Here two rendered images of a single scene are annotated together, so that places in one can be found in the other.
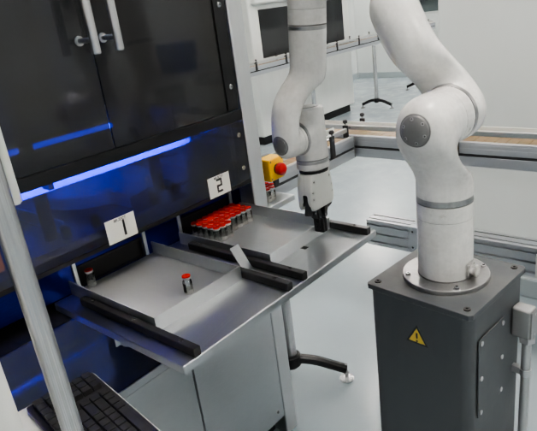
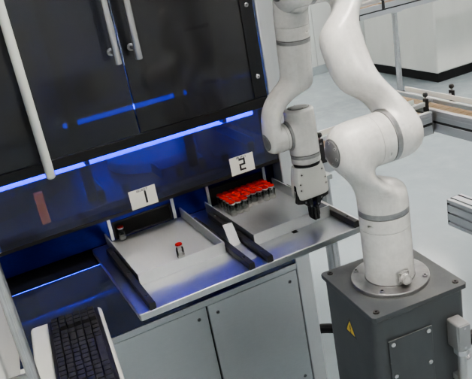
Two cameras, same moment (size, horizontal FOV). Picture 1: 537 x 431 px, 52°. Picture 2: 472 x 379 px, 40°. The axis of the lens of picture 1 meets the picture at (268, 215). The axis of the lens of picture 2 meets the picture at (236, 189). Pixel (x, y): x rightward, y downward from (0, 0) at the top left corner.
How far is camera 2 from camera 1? 0.76 m
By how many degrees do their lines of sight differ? 23
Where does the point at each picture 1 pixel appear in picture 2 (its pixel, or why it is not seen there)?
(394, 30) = (331, 62)
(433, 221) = (364, 230)
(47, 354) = (0, 292)
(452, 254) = (381, 261)
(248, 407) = (270, 364)
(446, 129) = (354, 156)
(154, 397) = (170, 336)
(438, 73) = (375, 99)
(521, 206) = not seen: outside the picture
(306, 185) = (295, 177)
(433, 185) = (361, 199)
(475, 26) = not seen: outside the picture
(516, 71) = not seen: outside the picture
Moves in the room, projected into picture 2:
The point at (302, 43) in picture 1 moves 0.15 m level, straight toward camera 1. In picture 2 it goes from (283, 56) to (260, 71)
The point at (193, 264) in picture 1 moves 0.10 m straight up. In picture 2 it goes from (201, 233) to (195, 203)
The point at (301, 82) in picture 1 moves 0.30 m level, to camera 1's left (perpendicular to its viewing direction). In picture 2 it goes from (283, 89) to (182, 98)
